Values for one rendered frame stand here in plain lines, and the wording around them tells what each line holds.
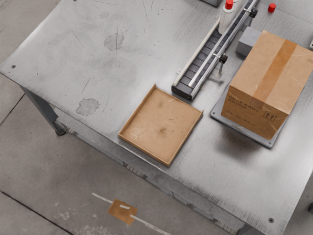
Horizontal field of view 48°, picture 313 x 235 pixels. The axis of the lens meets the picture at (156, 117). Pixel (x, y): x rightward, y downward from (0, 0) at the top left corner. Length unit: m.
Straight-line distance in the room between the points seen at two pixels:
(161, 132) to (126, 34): 0.57
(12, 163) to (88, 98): 1.09
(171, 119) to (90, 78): 0.45
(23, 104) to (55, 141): 0.40
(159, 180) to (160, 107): 0.64
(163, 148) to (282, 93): 0.54
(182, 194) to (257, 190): 0.68
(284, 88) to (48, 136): 1.72
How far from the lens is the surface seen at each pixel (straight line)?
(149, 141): 1.55
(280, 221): 1.53
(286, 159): 1.60
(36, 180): 2.52
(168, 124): 1.58
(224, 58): 1.60
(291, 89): 1.40
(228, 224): 2.11
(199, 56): 1.70
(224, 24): 1.72
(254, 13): 1.78
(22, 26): 3.18
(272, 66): 1.43
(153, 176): 2.14
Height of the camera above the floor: 2.28
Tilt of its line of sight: 66 degrees down
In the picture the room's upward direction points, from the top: 5 degrees counter-clockwise
